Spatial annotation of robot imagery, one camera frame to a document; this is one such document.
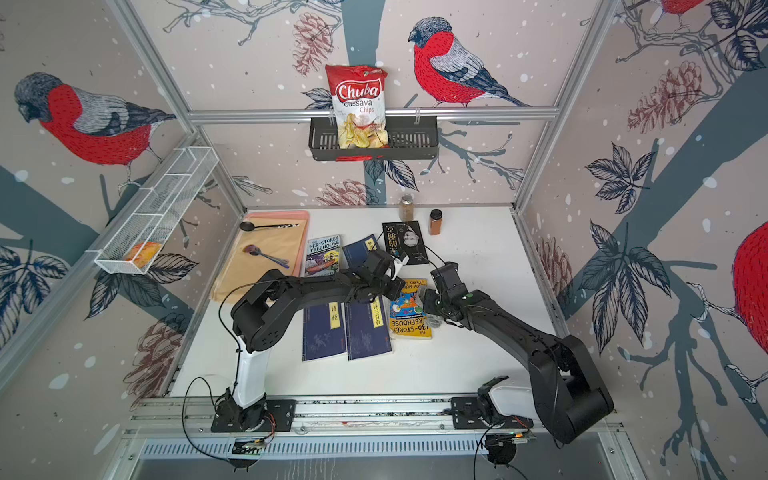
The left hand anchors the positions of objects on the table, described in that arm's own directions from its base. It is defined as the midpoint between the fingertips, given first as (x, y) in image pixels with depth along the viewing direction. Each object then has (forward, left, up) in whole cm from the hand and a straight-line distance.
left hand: (409, 280), depth 94 cm
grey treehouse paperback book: (+11, +30, -3) cm, 32 cm away
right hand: (-7, -5, +1) cm, 8 cm away
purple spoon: (+15, +56, -4) cm, 58 cm away
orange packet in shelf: (-10, +62, +29) cm, 69 cm away
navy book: (-16, +26, -3) cm, 31 cm away
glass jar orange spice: (+23, -11, +2) cm, 25 cm away
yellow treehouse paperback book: (-10, +1, -3) cm, 11 cm away
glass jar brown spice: (+30, 0, +2) cm, 30 cm away
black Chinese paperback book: (+20, +1, -4) cm, 21 cm away
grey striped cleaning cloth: (-15, -6, +4) cm, 17 cm away
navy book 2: (-14, +13, -4) cm, 20 cm away
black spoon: (+26, +62, -4) cm, 67 cm away
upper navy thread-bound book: (+15, +19, -5) cm, 24 cm away
